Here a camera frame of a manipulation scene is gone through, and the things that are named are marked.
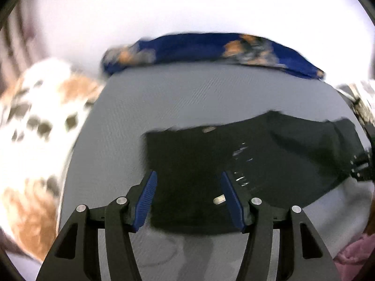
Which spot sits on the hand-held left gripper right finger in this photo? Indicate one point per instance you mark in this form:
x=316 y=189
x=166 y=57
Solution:
x=233 y=200

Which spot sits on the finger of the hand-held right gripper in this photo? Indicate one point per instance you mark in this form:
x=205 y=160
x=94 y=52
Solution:
x=364 y=166

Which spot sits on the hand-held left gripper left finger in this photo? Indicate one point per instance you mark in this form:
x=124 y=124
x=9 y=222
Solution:
x=146 y=199

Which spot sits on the black pants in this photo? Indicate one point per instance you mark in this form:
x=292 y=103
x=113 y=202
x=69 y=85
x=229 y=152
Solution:
x=190 y=158

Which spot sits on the white patterned cloth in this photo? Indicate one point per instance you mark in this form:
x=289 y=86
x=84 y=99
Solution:
x=360 y=99

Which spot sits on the person's pink fleece clothing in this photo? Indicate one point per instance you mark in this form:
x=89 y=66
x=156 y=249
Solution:
x=357 y=254

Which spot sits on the white orange patterned quilt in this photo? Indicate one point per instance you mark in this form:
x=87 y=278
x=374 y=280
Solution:
x=38 y=108

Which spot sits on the blue floral blanket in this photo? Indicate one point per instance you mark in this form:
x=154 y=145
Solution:
x=190 y=48

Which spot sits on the beige curtain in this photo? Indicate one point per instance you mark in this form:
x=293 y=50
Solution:
x=11 y=49

